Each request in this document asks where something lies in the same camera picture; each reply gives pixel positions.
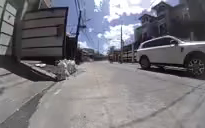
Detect thin utility pole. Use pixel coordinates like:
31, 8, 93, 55
119, 24, 124, 63

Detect pale fence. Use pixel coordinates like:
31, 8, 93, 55
121, 41, 138, 64

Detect grey concrete road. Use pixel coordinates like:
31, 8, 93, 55
27, 60, 205, 128

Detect pile of white bags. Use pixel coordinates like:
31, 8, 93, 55
54, 58, 79, 81

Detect dark utility pole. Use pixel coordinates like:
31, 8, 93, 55
74, 9, 84, 65

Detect white car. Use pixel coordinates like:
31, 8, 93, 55
135, 34, 205, 79

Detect building with grey slatted gate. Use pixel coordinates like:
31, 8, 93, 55
19, 0, 70, 64

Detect dark multi-storey building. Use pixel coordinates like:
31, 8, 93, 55
133, 0, 205, 44

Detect grey concrete pavement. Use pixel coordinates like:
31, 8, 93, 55
0, 59, 59, 128

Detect white panelled gate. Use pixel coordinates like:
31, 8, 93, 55
0, 0, 18, 58

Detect overhead wires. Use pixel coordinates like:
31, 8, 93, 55
73, 0, 103, 53

